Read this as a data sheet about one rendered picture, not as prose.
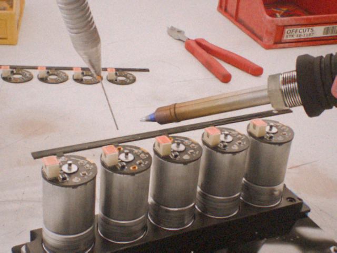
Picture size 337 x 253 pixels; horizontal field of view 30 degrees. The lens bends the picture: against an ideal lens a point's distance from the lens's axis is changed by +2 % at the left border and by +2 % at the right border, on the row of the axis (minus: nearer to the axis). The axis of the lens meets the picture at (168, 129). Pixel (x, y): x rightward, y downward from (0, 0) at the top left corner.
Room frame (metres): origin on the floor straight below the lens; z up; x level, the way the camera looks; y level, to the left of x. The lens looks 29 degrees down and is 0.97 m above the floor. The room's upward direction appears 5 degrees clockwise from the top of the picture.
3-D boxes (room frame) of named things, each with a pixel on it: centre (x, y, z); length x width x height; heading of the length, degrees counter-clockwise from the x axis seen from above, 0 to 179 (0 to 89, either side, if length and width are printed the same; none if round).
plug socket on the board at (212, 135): (0.27, -0.02, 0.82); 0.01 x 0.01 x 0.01; 29
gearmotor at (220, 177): (0.27, -0.03, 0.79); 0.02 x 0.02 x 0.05
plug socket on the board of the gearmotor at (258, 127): (0.28, -0.05, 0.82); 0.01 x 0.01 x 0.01; 29
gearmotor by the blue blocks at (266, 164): (0.29, -0.05, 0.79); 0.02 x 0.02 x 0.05
